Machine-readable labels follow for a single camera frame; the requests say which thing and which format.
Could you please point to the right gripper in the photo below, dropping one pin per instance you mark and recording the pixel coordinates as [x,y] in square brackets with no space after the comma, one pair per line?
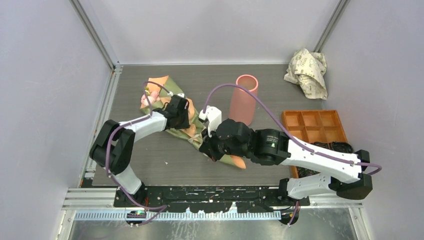
[208,146]

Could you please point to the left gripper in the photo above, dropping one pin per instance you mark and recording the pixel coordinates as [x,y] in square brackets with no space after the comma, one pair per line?
[184,125]

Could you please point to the green orange flower bouquet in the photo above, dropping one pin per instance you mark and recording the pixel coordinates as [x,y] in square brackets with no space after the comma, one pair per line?
[156,95]

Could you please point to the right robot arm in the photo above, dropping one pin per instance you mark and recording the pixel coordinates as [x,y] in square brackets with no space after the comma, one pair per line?
[337,172]

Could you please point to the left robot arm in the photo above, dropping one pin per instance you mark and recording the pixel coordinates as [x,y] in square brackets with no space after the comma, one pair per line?
[114,144]

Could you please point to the pink cylindrical vase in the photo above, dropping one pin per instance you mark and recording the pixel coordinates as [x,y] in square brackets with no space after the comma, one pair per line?
[242,105]

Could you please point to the dark patterned rolled tie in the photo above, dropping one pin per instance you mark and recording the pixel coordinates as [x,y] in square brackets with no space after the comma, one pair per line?
[304,172]
[338,146]

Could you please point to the orange compartment tray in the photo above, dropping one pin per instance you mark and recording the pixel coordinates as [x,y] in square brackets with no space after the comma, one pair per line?
[314,125]

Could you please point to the crumpled printed paper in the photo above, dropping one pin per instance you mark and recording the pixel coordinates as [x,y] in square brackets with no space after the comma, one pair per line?
[307,69]

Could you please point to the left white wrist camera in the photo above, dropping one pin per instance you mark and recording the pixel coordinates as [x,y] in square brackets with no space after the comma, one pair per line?
[172,95]

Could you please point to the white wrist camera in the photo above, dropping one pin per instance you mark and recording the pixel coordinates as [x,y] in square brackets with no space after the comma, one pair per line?
[172,95]
[212,117]

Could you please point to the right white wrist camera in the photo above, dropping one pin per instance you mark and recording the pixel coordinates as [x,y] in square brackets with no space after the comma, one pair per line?
[212,117]

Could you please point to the aluminium frame rail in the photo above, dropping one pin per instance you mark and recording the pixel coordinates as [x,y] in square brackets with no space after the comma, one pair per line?
[89,166]

